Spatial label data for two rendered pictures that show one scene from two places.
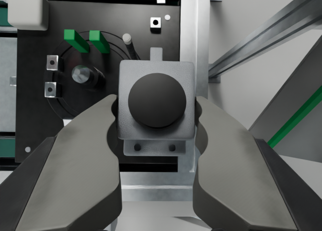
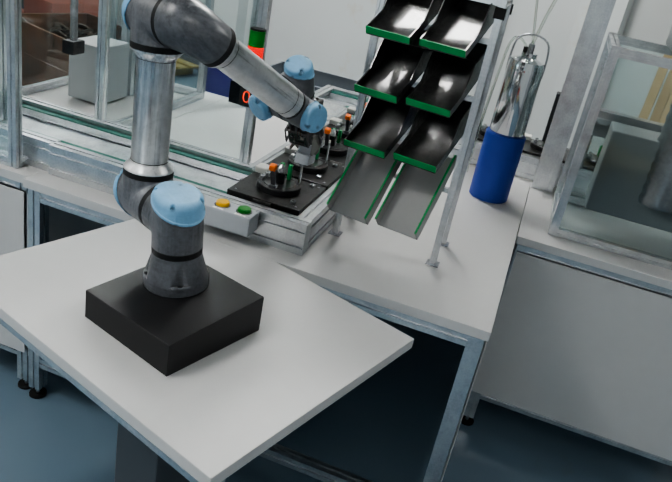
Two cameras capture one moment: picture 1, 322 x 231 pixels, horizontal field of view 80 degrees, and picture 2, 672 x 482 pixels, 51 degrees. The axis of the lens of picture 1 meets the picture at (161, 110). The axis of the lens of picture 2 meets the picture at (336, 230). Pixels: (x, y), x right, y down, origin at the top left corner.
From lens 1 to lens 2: 2.08 m
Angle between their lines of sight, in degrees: 66
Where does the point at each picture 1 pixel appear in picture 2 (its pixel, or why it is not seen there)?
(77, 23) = not seen: hidden behind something
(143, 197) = (276, 215)
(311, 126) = (357, 198)
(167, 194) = (288, 218)
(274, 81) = (374, 247)
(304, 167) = (379, 277)
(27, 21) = (263, 167)
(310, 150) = (360, 213)
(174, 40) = (318, 191)
